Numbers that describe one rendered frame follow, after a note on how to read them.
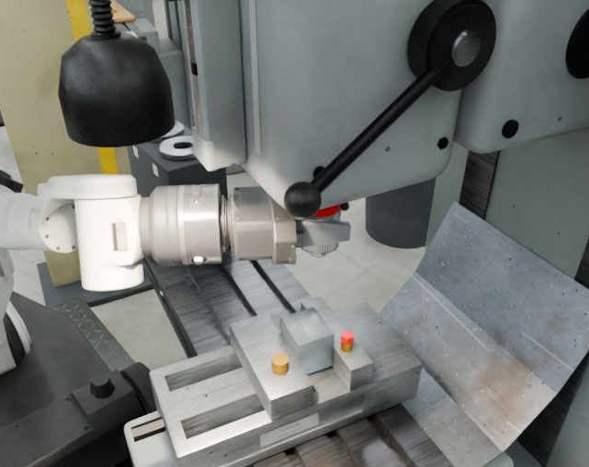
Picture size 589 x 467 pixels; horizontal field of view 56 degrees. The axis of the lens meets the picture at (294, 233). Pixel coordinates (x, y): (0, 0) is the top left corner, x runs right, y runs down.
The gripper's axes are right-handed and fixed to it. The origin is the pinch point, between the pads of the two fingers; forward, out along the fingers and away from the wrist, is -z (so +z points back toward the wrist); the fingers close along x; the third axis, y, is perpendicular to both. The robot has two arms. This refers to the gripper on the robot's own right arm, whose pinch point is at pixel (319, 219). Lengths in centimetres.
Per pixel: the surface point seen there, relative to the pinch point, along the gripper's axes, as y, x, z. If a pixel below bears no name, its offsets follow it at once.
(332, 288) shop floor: 124, 139, -30
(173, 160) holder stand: 13.0, 43.5, 21.0
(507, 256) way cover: 17.5, 14.6, -32.5
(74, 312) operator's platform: 85, 86, 63
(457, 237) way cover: 19.6, 23.3, -28.0
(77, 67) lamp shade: -22.8, -17.8, 18.0
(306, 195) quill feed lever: -12.2, -15.9, 3.6
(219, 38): -21.4, -5.9, 9.7
